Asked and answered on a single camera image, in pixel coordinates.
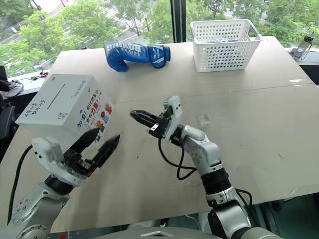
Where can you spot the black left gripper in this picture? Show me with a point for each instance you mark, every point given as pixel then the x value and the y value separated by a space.
pixel 77 164

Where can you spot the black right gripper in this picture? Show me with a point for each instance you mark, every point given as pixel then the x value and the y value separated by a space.
pixel 163 125

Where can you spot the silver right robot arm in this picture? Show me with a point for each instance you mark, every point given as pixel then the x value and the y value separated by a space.
pixel 209 154

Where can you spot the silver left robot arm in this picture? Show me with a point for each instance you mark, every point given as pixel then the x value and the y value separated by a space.
pixel 30 211

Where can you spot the white box with slot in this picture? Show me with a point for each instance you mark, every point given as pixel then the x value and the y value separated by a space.
pixel 62 109

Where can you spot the small clear plastic piece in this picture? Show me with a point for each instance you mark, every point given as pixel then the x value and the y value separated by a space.
pixel 204 119

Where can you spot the blue boxing glove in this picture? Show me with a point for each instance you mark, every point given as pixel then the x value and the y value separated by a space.
pixel 129 56

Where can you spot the white perforated plastic basket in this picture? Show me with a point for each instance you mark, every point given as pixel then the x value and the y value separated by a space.
pixel 219 54

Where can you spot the grey robot torso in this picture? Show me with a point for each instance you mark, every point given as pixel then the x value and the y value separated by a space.
pixel 159 233

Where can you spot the clear water bottle black lid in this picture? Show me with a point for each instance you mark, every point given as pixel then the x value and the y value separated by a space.
pixel 306 46

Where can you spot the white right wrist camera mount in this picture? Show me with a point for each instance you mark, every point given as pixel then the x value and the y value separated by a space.
pixel 177 110

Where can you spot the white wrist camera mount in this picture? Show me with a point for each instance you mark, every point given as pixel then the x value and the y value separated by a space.
pixel 177 110
pixel 46 153

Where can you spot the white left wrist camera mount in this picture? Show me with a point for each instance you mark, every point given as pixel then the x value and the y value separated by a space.
pixel 46 153

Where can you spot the dark window frame post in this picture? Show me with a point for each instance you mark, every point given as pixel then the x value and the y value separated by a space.
pixel 178 20

